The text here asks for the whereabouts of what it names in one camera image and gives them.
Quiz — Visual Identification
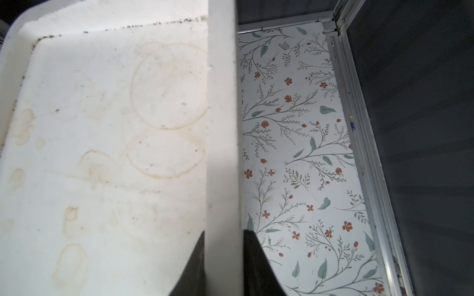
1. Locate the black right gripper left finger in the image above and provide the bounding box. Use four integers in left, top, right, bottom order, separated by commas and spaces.
169, 231, 205, 296

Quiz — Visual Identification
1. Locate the white three-drawer storage unit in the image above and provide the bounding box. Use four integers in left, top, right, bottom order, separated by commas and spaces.
1, 1, 244, 296

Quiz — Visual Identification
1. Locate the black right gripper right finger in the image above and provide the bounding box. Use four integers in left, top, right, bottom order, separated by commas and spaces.
243, 230, 286, 296

